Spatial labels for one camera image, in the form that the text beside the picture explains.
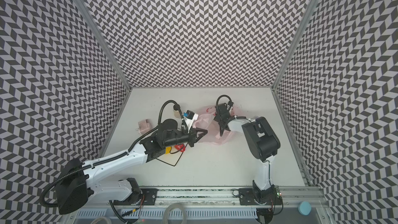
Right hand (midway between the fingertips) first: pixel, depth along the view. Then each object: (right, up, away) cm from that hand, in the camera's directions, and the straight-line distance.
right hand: (221, 118), depth 101 cm
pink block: (-47, -4, -10) cm, 48 cm away
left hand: (-9, -3, -31) cm, 32 cm away
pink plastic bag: (-10, +2, -24) cm, 26 cm away
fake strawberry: (-24, -14, -16) cm, 32 cm away
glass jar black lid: (-29, +7, -5) cm, 30 cm away
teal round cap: (+35, -37, -31) cm, 60 cm away
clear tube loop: (-25, -35, -33) cm, 55 cm away
